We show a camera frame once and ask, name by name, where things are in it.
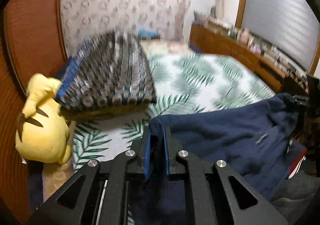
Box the navy blue t-shirt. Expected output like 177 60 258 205
130 94 306 224

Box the purple small object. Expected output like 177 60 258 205
250 44 261 54

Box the yellow Pikachu plush toy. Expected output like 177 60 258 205
15 74 72 165

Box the pink bottle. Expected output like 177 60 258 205
240 27 250 45

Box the grey window roller shutter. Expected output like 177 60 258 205
242 0 319 70

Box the palm leaf print blanket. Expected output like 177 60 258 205
72 54 275 171

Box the circle patterned dark pillow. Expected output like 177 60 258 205
55 29 156 113

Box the wooden sideboard cabinet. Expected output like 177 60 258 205
189 24 308 96

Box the floral bed sheet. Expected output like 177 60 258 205
141 39 195 57

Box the blue tissue box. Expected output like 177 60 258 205
138 29 161 40

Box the wooden louvered wardrobe door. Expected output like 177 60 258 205
1 0 67 224

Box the circle patterned sheer curtain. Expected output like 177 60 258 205
60 0 191 56

